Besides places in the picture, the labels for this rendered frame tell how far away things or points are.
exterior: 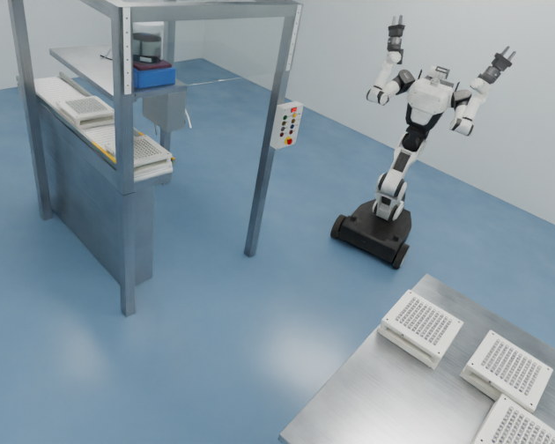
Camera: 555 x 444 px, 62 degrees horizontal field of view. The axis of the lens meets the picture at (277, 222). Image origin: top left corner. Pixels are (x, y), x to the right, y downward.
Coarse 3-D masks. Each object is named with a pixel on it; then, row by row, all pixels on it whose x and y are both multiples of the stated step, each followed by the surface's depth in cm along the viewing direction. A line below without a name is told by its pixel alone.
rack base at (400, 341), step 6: (378, 330) 178; (384, 330) 177; (390, 330) 177; (384, 336) 177; (390, 336) 175; (396, 336) 176; (396, 342) 174; (402, 342) 174; (408, 342) 174; (402, 348) 174; (408, 348) 172; (414, 348) 172; (414, 354) 171; (420, 354) 170; (426, 354) 171; (420, 360) 171; (426, 360) 169; (432, 366) 168
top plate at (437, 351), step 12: (408, 300) 186; (420, 300) 187; (396, 312) 179; (444, 312) 184; (384, 324) 175; (396, 324) 174; (408, 324) 175; (420, 324) 176; (444, 324) 178; (456, 324) 180; (408, 336) 170; (444, 336) 173; (420, 348) 169; (432, 348) 167; (444, 348) 168
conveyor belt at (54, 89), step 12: (36, 84) 295; (48, 84) 298; (60, 84) 301; (48, 96) 283; (60, 96) 286; (72, 96) 289; (84, 96) 292; (84, 132) 255; (96, 132) 258; (108, 132) 260; (168, 168) 242
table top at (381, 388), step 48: (432, 288) 206; (480, 336) 187; (528, 336) 192; (336, 384) 156; (384, 384) 160; (432, 384) 163; (288, 432) 140; (336, 432) 142; (384, 432) 145; (432, 432) 148
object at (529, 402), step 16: (496, 336) 178; (480, 352) 170; (512, 352) 173; (480, 368) 164; (496, 368) 165; (544, 368) 169; (496, 384) 159; (528, 384) 162; (544, 384) 163; (528, 400) 156
